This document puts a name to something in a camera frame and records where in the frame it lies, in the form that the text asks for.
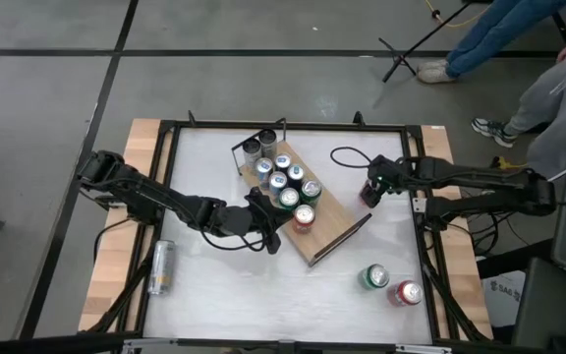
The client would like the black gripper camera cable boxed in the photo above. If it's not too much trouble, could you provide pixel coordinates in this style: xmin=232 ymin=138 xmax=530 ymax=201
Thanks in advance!
xmin=198 ymin=229 xmax=270 ymax=253
xmin=329 ymin=146 xmax=378 ymax=171

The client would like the black tripod stand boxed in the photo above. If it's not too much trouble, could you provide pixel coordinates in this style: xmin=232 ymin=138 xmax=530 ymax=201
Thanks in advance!
xmin=377 ymin=0 xmax=472 ymax=84

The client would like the dark grey cabinet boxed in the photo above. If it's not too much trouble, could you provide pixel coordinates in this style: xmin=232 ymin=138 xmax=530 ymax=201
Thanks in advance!
xmin=510 ymin=255 xmax=566 ymax=354

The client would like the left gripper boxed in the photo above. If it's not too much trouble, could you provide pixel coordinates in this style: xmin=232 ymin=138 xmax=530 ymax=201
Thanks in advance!
xmin=206 ymin=186 xmax=292 ymax=256

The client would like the wooden tray with black handles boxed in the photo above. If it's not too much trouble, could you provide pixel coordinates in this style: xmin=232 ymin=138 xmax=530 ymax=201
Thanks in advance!
xmin=231 ymin=117 xmax=373 ymax=269

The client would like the green Sprite can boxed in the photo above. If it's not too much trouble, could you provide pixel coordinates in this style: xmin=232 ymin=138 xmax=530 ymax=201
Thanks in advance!
xmin=278 ymin=187 xmax=302 ymax=211
xmin=357 ymin=263 xmax=391 ymax=291
xmin=300 ymin=179 xmax=323 ymax=207

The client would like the person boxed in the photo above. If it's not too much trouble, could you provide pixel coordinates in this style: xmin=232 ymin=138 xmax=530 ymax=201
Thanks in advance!
xmin=470 ymin=27 xmax=566 ymax=181
xmin=416 ymin=0 xmax=566 ymax=85

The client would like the white labelled box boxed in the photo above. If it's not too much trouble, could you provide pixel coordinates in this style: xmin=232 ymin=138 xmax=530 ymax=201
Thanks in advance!
xmin=481 ymin=268 xmax=528 ymax=329

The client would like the yellow extension cord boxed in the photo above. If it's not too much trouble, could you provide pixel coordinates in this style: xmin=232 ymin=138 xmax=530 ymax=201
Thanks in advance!
xmin=491 ymin=154 xmax=530 ymax=171

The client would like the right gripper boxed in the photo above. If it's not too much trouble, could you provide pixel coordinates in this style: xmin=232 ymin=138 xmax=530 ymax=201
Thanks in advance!
xmin=363 ymin=154 xmax=406 ymax=209

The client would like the yellow cable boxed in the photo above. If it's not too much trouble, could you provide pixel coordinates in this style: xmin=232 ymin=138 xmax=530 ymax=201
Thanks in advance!
xmin=424 ymin=0 xmax=481 ymax=29

